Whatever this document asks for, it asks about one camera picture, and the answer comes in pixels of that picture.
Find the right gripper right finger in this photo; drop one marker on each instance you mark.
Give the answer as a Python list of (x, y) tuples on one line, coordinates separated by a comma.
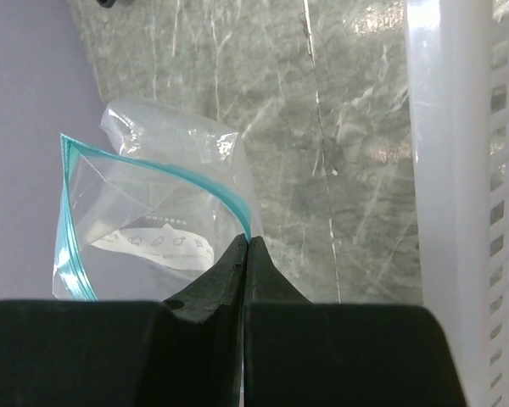
[(297, 353)]

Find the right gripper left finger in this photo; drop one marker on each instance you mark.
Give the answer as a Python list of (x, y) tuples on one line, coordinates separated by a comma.
[(183, 351)]

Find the clear zip top bag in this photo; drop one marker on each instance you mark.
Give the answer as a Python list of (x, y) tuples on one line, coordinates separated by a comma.
[(149, 217)]

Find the white plastic basket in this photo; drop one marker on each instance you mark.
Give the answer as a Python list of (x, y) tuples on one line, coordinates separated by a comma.
[(458, 71)]

